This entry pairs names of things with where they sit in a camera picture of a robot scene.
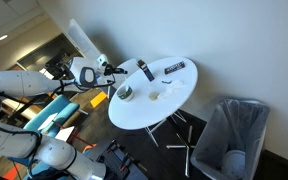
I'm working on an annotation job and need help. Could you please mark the white metal table legs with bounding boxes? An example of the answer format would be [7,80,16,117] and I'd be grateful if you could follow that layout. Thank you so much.
[144,109,197,178]

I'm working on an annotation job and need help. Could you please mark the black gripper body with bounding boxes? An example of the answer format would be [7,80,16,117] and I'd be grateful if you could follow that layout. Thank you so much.
[103,63,118,77]

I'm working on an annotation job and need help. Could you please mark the white chair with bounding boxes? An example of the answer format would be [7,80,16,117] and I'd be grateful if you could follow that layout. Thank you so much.
[107,58,140,100]

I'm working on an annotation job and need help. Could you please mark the clear plastic bin liner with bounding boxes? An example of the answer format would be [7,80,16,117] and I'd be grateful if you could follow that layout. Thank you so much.
[192,98,269,180]

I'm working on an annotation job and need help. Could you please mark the white leaning board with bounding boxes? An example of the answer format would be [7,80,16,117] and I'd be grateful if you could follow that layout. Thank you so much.
[67,18,114,78]

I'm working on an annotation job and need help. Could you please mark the teal sofa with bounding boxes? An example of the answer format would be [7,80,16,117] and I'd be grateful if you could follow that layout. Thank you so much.
[12,94,82,180]

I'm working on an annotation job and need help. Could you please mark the orange floor item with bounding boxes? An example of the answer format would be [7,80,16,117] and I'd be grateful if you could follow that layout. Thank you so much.
[82,143,98,154]

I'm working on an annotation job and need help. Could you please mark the small clear plastic cup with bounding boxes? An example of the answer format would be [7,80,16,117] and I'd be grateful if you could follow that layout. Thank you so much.
[148,90,161,102]

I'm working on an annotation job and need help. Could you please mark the crumpled white napkin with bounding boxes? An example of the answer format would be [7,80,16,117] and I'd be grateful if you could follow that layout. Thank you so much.
[158,79,187,100]

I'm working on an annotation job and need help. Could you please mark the yellow block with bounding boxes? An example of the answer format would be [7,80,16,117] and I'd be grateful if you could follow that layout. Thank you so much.
[90,91,109,109]

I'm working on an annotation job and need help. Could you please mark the dark tool cart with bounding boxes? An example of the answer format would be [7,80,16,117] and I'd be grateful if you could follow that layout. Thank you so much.
[97,139,149,180]

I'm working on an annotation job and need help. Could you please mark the dark candy box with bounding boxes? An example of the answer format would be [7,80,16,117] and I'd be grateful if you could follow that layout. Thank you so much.
[163,60,187,75]

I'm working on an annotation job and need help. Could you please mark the grey trash bin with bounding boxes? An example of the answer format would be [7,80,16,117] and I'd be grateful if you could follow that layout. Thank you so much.
[190,97,271,180]

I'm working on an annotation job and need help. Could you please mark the blue soup box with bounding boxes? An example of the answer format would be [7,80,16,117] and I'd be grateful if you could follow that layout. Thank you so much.
[136,59,156,83]

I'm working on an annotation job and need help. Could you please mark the white round bowl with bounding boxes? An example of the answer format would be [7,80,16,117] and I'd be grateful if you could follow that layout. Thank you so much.
[221,149,247,180]

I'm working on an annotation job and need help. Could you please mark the white paper sheet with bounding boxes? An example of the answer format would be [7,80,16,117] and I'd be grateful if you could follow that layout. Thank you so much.
[37,112,59,132]
[55,125,76,143]

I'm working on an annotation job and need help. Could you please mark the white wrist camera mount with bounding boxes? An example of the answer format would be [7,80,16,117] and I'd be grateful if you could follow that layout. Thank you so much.
[96,53,110,68]

